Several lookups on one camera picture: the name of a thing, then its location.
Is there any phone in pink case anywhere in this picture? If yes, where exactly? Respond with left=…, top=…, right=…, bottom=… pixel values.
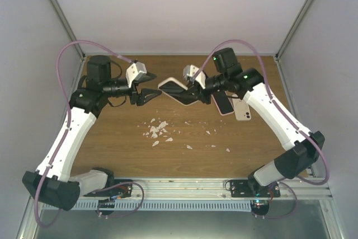
left=212, top=92, right=234, bottom=116

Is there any aluminium front rail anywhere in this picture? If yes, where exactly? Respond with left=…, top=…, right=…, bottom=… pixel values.
left=30, top=176, right=333, bottom=202

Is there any cream cased phone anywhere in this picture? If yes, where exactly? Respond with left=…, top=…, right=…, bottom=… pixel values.
left=232, top=99, right=252, bottom=121

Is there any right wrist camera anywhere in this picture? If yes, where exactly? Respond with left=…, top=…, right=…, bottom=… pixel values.
left=183, top=65, right=206, bottom=89

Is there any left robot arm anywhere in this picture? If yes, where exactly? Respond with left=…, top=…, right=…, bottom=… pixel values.
left=22, top=55, right=161, bottom=211

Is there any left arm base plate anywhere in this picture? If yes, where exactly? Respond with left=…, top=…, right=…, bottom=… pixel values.
left=84, top=179, right=133, bottom=199

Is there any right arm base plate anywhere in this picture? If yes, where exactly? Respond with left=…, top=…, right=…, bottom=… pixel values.
left=224, top=179, right=281, bottom=198

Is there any white debris pile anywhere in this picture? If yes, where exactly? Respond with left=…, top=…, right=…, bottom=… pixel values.
left=138, top=118, right=174, bottom=147

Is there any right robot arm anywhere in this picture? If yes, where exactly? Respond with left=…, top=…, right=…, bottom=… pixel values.
left=174, top=48, right=325, bottom=197

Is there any slotted cable duct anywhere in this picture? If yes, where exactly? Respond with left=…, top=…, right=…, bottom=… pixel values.
left=78, top=200, right=252, bottom=212

